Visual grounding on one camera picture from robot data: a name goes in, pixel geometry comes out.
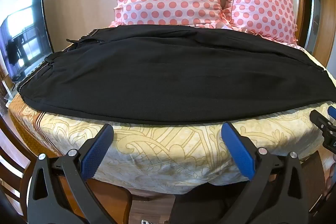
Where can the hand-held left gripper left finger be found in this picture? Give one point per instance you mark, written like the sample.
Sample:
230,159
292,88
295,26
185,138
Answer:
94,155

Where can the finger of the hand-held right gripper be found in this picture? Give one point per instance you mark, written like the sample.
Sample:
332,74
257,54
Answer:
321,119

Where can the black pants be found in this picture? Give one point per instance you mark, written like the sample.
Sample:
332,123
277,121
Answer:
168,77

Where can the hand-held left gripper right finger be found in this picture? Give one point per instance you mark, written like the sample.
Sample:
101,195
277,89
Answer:
241,154

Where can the wooden bed frame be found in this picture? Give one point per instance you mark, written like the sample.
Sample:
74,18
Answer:
105,200

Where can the flat screen television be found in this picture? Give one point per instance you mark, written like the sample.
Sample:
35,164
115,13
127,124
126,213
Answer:
25,29

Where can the bed with cream patterned sheet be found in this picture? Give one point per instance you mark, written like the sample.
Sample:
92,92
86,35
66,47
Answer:
168,145

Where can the dark wooden chair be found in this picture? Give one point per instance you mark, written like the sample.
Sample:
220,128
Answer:
11,171

